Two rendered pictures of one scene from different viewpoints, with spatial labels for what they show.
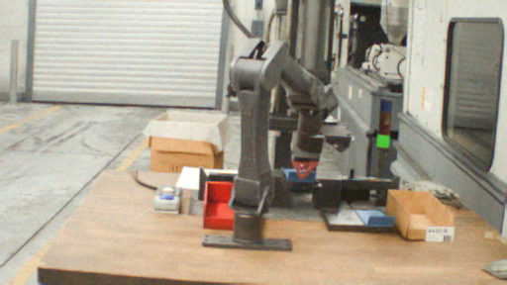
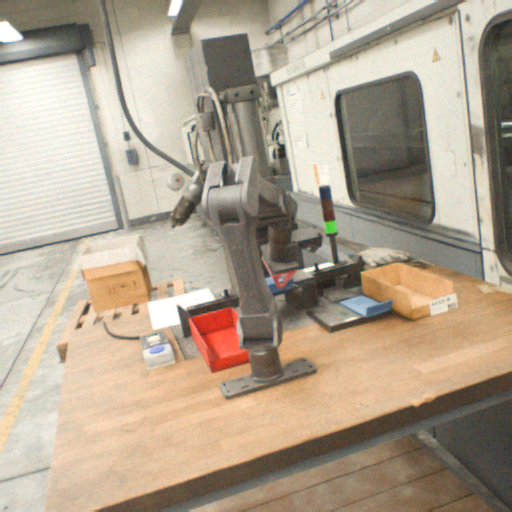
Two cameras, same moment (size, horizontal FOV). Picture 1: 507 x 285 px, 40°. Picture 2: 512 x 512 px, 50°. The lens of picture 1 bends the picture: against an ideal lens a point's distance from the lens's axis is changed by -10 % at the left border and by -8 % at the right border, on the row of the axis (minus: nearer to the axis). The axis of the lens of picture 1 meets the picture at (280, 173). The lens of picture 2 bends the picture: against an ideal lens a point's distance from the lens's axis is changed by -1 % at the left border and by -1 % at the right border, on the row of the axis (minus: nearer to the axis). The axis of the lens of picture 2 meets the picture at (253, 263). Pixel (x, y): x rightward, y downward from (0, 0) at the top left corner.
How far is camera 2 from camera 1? 60 cm
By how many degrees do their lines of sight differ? 8
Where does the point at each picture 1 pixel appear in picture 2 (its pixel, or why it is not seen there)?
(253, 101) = (241, 232)
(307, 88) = (276, 201)
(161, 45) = (57, 189)
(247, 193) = (256, 328)
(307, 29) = (244, 138)
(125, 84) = (36, 229)
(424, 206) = (398, 277)
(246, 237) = (269, 374)
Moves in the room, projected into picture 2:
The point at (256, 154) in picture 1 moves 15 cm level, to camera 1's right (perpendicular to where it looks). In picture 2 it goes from (258, 287) to (330, 270)
